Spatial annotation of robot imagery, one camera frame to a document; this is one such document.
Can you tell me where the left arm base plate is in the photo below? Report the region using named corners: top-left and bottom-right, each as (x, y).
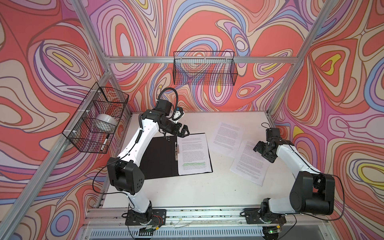
top-left (122, 209), bottom-right (167, 227)

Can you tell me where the back black wire basket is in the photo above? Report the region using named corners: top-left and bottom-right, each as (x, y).
top-left (173, 50), bottom-right (238, 86)

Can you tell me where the white bowl in basket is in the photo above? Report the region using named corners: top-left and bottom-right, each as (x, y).
top-left (96, 114), bottom-right (118, 126)

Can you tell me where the highlighted printed paper sheet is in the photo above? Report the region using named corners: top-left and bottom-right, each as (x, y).
top-left (177, 133), bottom-right (213, 176)

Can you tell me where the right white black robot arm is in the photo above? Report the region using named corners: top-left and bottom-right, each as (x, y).
top-left (254, 128), bottom-right (335, 216)

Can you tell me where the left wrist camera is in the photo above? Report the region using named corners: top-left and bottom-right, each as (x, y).
top-left (172, 107), bottom-right (184, 121)

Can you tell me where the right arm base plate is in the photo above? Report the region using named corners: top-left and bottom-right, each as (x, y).
top-left (240, 208), bottom-right (287, 225)

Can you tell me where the black wire basket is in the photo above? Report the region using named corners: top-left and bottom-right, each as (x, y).
top-left (173, 50), bottom-right (238, 86)
top-left (63, 83), bottom-right (129, 154)

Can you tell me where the black marker pen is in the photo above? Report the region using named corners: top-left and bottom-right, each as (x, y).
top-left (100, 134), bottom-right (110, 153)

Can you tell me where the metal folder clip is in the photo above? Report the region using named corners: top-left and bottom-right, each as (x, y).
top-left (175, 142), bottom-right (180, 161)

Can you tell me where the blue file folder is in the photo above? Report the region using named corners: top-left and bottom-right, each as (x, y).
top-left (136, 132), bottom-right (214, 181)

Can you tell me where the left black wire basket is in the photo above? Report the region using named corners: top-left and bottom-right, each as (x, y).
top-left (63, 83), bottom-right (129, 154)

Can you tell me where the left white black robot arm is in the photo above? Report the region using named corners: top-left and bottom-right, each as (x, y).
top-left (107, 100), bottom-right (190, 214)

